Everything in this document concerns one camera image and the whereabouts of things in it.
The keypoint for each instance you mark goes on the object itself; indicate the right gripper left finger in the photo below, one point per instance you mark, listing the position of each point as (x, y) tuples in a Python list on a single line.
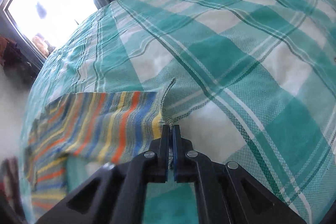
[(115, 194)]

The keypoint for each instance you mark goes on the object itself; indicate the teal plaid bedspread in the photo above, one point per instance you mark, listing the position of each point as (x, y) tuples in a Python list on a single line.
[(253, 81)]

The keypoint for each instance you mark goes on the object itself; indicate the striped knit sweater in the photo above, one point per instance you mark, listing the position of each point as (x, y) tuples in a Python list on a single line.
[(105, 127)]

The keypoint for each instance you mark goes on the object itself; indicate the bright glass window door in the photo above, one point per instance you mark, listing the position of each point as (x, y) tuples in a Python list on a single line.
[(46, 25)]

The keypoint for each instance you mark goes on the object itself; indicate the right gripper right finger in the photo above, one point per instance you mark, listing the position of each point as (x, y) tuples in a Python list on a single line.
[(226, 193)]

